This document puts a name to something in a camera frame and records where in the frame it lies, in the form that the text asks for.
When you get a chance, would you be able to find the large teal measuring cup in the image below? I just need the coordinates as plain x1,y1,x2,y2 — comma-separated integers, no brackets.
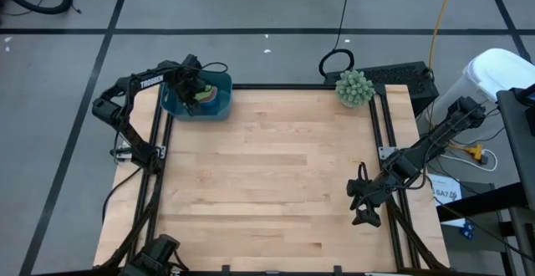
202,84,223,110

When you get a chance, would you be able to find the yellow hanging cable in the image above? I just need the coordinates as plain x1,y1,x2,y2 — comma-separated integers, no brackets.
428,0,457,70

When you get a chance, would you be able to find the green measuring cup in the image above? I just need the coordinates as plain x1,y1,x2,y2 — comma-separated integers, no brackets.
194,84,214,104

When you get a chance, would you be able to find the white power cable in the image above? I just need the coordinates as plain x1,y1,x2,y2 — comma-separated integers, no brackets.
438,148,499,172

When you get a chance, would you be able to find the white trash bin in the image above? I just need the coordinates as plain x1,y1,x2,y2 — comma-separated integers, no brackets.
428,48,535,143

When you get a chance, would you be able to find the black hanging cable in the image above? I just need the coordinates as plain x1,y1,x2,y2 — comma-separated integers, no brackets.
318,0,355,79

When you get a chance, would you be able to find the black computer case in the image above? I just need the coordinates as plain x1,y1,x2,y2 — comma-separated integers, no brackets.
324,61,440,116

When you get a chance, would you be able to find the white paper sign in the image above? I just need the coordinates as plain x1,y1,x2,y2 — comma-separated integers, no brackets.
428,173,463,229

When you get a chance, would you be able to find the small blue object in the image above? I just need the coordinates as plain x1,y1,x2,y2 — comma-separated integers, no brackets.
459,221,476,240

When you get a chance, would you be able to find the teal plastic basket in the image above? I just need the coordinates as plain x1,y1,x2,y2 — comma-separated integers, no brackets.
160,69,233,122

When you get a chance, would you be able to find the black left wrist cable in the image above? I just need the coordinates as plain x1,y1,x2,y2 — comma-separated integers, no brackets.
195,60,229,75

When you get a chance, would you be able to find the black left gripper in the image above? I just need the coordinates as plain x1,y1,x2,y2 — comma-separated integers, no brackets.
166,54,210,116

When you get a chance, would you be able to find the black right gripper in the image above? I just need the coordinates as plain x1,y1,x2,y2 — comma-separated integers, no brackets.
345,171,394,228

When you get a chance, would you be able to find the black bulky device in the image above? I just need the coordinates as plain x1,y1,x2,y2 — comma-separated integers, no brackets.
129,233,181,276

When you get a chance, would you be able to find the potted green succulent plant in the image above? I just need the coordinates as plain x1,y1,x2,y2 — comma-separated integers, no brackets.
334,69,376,109

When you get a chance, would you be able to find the yellow power plug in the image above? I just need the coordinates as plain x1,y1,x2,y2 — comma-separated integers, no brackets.
466,144,486,164

